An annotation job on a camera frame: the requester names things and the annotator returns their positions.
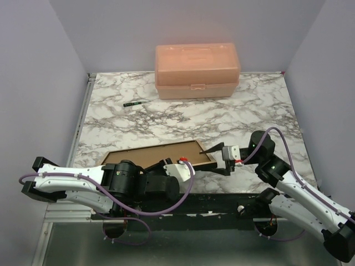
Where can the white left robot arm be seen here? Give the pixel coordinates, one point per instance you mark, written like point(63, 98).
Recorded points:
point(52, 183)

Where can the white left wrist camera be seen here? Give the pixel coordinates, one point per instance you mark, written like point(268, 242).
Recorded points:
point(182, 170)

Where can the rectangular picture frame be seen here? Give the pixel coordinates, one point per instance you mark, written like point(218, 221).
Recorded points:
point(194, 152)

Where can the aluminium extrusion frame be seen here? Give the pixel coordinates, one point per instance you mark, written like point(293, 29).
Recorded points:
point(261, 100)

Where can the brown cardboard backing sheet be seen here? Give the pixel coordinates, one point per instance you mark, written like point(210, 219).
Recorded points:
point(166, 155)

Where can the small green black screwdriver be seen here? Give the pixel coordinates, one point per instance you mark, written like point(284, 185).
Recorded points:
point(125, 105)

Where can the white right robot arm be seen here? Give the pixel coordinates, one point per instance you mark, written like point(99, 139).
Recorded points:
point(291, 196)

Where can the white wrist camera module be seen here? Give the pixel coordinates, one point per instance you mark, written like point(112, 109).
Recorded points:
point(231, 155)

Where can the orange translucent plastic toolbox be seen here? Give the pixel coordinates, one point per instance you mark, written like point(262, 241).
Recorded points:
point(195, 71)

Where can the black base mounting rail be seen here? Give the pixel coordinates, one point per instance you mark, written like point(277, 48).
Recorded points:
point(199, 212)

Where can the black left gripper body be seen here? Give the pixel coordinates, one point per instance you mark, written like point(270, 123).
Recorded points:
point(158, 170)

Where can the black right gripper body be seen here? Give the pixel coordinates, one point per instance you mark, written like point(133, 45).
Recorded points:
point(254, 159)

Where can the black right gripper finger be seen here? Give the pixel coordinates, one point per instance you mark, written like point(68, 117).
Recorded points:
point(215, 148)
point(226, 171)

